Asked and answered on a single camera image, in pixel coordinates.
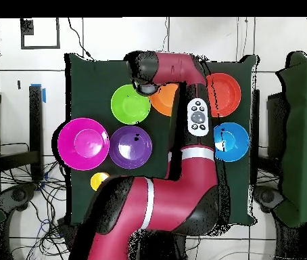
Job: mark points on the blue tape strip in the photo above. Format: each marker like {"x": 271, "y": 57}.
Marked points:
{"x": 44, "y": 96}

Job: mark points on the black metal stand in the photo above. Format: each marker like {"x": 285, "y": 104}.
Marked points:
{"x": 35, "y": 122}

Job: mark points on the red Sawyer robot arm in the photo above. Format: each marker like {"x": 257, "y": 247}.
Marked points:
{"x": 169, "y": 189}

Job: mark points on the large blue bowl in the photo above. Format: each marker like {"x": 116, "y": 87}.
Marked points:
{"x": 234, "y": 142}

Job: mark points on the purple bowl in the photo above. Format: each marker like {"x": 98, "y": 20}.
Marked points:
{"x": 130, "y": 147}

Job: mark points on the green bowl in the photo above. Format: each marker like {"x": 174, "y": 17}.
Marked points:
{"x": 127, "y": 105}

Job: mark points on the dark green table cloth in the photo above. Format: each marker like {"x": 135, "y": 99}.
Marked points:
{"x": 94, "y": 81}

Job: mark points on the pink bowl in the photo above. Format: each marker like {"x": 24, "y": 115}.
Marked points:
{"x": 83, "y": 144}

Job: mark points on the red bowl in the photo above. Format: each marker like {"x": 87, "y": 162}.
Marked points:
{"x": 226, "y": 94}

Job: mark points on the large orange bowl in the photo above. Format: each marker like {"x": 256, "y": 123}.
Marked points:
{"x": 164, "y": 100}

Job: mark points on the black square frame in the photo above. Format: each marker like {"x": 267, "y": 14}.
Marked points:
{"x": 27, "y": 27}

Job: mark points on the yellow cup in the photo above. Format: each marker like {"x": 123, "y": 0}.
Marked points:
{"x": 96, "y": 180}

